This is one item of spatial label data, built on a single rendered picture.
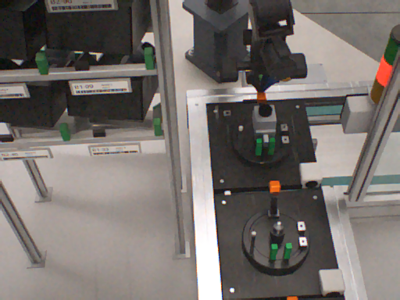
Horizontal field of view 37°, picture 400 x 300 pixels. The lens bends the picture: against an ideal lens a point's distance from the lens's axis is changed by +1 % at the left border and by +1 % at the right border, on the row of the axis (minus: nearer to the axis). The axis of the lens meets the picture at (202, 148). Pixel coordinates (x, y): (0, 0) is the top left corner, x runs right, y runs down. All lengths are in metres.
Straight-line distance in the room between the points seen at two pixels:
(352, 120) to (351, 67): 0.60
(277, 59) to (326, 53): 0.62
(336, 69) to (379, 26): 1.45
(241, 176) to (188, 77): 0.43
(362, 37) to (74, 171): 1.92
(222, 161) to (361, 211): 0.33
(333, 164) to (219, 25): 0.44
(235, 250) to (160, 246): 0.21
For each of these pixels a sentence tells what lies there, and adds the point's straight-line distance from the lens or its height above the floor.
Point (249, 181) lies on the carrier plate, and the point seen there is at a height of 0.97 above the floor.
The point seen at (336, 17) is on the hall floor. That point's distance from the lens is 3.17.
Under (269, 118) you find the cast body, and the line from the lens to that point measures 1.30.
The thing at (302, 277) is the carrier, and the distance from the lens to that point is 1.25.
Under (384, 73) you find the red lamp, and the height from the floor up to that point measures 1.34.
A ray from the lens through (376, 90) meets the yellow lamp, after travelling 1.11.
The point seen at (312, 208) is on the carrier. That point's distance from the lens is 1.32.
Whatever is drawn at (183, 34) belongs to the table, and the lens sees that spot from 1.79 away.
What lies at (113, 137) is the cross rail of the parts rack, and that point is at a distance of 1.00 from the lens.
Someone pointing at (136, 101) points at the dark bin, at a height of 1.34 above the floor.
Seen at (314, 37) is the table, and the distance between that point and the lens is 1.81.
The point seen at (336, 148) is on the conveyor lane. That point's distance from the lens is 1.49.
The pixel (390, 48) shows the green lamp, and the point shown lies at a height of 1.39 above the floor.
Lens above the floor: 2.11
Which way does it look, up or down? 55 degrees down
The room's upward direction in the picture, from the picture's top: 1 degrees counter-clockwise
